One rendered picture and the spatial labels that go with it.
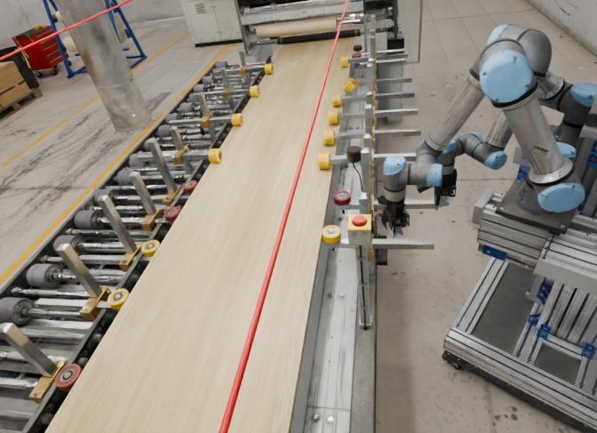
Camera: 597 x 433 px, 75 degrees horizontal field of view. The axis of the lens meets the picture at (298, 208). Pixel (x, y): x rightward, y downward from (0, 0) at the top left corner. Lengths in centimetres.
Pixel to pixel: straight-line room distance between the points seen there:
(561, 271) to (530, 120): 55
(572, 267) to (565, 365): 77
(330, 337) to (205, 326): 51
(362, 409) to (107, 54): 469
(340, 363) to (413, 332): 90
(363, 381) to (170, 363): 65
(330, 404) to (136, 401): 64
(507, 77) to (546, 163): 30
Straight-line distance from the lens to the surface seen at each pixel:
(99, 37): 524
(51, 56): 959
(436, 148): 143
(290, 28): 415
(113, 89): 537
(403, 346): 235
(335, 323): 168
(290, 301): 141
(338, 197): 180
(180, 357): 140
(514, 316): 231
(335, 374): 156
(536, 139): 128
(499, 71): 115
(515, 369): 212
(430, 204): 184
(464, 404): 224
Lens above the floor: 200
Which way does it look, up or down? 38 degrees down
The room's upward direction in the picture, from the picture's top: 10 degrees counter-clockwise
